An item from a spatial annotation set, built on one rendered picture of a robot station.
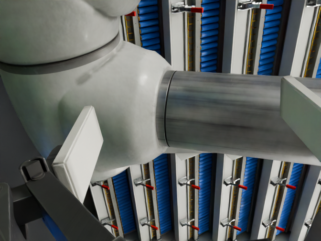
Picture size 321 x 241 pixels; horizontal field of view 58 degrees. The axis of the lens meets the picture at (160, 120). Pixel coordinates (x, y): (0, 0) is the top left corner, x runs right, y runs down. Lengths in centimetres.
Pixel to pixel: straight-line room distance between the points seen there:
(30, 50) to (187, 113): 17
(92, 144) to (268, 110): 20
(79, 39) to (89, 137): 15
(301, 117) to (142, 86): 19
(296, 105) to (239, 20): 75
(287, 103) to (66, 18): 21
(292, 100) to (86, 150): 13
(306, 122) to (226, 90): 16
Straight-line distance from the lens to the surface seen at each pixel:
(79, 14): 30
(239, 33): 95
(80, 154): 17
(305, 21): 99
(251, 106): 32
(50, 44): 32
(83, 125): 18
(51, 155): 18
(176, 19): 92
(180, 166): 120
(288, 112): 21
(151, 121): 33
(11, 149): 102
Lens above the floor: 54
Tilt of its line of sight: 5 degrees down
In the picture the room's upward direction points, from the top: 89 degrees clockwise
